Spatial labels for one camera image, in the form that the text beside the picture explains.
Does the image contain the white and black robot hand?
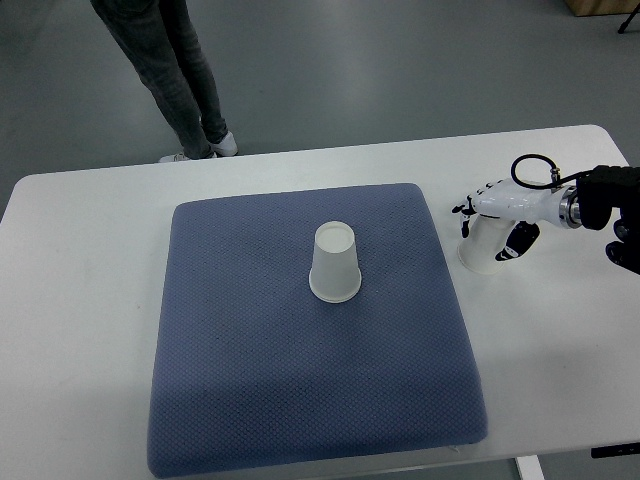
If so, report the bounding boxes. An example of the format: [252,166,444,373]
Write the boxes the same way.
[452,179,582,262]

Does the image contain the white paper cup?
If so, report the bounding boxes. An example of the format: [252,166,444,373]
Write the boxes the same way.
[457,216,514,275]
[309,221,362,304]

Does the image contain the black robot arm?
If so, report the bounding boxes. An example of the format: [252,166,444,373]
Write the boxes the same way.
[576,165,639,274]

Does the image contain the black tripod leg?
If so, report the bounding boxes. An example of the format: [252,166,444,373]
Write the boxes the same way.
[617,10,638,34]

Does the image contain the wooden box corner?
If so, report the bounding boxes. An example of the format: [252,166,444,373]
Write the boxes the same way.
[564,0,638,17]

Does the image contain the white paper cup on cushion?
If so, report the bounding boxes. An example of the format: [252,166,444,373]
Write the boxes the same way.
[309,221,362,304]

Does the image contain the white table leg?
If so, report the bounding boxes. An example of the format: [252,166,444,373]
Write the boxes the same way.
[515,455,545,480]

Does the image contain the black table control panel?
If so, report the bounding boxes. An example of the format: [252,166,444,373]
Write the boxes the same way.
[590,442,640,459]

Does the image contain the white sneaker right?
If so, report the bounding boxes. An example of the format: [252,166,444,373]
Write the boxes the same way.
[209,131,239,157]

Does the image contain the white sneaker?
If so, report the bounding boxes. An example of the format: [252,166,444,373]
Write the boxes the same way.
[158,152,218,163]
[209,131,239,157]

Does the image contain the blue quilted cushion pad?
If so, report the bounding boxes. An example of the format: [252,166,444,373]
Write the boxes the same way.
[147,183,488,478]

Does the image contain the white sneaker left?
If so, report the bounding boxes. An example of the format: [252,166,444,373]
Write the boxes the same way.
[158,152,218,163]

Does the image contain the person in grey jeans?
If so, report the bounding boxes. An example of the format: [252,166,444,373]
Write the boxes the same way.
[91,1,229,160]

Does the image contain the black looped wrist cable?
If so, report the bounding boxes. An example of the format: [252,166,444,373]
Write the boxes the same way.
[510,154,596,192]

